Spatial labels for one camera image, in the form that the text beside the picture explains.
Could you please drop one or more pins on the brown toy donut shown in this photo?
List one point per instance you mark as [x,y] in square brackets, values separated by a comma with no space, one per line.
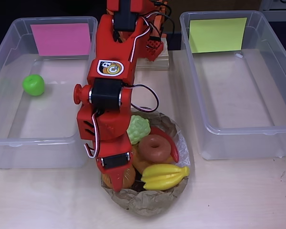
[162,152]

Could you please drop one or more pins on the yellow toy banana bunch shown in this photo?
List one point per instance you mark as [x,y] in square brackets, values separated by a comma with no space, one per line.
[162,177]

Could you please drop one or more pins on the white furniture piece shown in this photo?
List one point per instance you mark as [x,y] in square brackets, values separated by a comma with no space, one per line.
[276,14]

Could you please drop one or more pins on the clear plastic bin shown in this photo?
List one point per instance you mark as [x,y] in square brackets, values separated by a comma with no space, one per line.
[38,114]
[240,95]

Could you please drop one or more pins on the light green toy grapes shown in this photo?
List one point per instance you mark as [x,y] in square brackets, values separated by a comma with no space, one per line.
[139,130]

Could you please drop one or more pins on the wooden base block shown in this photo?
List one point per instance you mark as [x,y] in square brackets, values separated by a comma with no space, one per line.
[157,63]

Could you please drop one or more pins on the yellow-green paper label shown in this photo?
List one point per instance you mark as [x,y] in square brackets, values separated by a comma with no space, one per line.
[217,35]

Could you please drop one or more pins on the orange table clamp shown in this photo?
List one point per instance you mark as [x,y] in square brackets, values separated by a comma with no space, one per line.
[157,26]

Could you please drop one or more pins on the green toy apple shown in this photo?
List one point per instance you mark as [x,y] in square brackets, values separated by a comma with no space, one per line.
[33,86]

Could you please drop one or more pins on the red robot arm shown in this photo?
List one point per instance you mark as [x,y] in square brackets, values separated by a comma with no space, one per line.
[114,47]

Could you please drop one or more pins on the red toy chili pepper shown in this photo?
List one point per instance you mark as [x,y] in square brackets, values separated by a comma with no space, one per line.
[166,138]

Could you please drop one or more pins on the clear plastic wrap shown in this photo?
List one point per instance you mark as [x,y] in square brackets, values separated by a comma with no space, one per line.
[183,152]

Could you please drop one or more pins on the orange toy waffle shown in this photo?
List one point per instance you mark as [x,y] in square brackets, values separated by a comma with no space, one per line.
[140,164]

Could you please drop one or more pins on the orange toy croissant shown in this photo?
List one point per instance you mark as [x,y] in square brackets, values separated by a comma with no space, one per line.
[129,176]

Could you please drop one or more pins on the crumpled brown paper bag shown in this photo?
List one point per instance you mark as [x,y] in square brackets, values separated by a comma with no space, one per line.
[152,202]

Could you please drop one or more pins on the pink paper label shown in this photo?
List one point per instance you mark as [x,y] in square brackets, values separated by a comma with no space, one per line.
[62,39]

